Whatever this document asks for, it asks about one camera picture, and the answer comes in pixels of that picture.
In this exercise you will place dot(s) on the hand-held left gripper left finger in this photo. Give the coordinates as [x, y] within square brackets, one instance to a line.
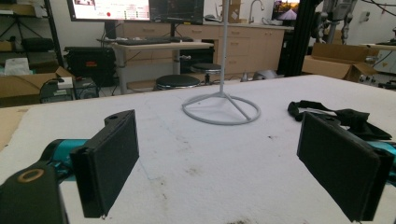
[107, 161]

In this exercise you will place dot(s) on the open cardboard box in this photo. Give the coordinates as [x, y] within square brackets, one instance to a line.
[339, 62]

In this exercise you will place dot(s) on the light wooden cabinets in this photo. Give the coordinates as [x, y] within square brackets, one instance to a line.
[249, 46]

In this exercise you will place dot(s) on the white metal stand round base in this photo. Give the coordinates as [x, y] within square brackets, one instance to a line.
[223, 62]

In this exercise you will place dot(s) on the black metal post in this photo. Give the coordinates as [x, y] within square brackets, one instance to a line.
[301, 37]

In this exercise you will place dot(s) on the small cardboard box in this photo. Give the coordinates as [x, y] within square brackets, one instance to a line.
[235, 11]

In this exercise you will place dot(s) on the white wall socket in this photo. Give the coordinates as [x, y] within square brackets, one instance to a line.
[365, 16]

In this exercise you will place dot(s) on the small black device box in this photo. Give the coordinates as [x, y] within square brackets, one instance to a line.
[85, 88]

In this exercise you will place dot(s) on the black cloth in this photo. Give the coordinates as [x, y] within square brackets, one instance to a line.
[355, 119]

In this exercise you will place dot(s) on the white plastic bag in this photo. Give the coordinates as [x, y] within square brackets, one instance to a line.
[17, 66]

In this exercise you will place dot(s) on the black round stool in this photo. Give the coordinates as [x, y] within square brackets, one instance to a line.
[177, 81]
[206, 67]

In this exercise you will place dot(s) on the black equipment case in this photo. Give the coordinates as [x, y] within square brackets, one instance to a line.
[90, 63]

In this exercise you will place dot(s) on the metal faucet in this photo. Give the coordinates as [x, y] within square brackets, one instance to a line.
[256, 6]

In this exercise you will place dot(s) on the small monitor sunset picture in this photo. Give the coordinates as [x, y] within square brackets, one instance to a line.
[285, 11]

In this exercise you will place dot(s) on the black keyboard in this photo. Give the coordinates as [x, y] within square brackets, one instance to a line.
[143, 41]

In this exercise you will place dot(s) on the large bright monitor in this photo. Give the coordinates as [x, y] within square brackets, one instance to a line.
[109, 9]

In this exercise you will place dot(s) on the grey device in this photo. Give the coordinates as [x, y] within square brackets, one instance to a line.
[54, 93]

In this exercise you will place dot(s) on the white felt table cover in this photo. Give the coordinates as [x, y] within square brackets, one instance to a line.
[211, 165]

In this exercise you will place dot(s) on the black metal shelf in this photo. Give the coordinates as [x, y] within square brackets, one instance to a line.
[51, 28]

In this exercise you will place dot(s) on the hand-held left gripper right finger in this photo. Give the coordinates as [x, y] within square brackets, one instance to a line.
[337, 165]

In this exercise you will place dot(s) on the long cardboard box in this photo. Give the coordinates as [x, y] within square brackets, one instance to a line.
[21, 85]

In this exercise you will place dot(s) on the dark monitor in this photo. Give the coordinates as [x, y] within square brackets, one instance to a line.
[177, 11]

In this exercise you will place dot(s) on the grey machine on stand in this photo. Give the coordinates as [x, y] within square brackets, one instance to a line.
[337, 15]

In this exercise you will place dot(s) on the light wooden desk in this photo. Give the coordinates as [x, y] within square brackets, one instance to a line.
[162, 46]

